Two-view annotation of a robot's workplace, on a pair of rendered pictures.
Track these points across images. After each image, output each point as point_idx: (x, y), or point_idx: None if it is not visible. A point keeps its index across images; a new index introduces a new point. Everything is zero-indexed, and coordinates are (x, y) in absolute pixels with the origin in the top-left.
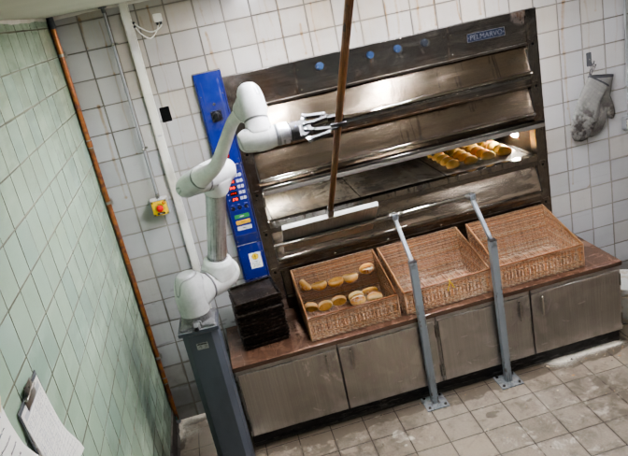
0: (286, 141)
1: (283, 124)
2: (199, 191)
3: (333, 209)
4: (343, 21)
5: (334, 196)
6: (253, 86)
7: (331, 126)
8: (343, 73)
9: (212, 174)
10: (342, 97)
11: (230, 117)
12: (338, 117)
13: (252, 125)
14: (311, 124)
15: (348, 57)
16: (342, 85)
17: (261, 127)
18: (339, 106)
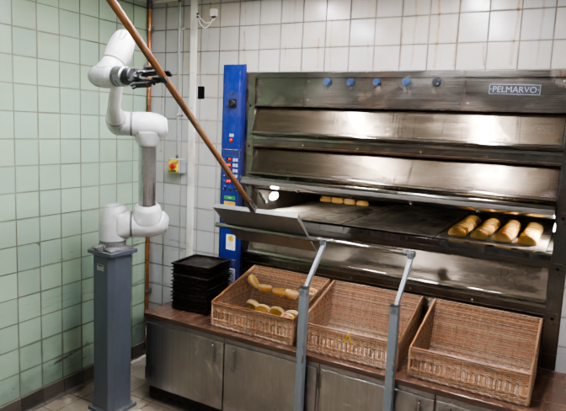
0: (118, 82)
1: (120, 66)
2: (112, 128)
3: (248, 202)
4: None
5: (234, 183)
6: (122, 32)
7: (152, 79)
8: (112, 8)
9: (109, 111)
10: (136, 42)
11: None
12: (154, 69)
13: (99, 61)
14: (145, 75)
15: None
16: (124, 25)
17: (103, 64)
18: (144, 55)
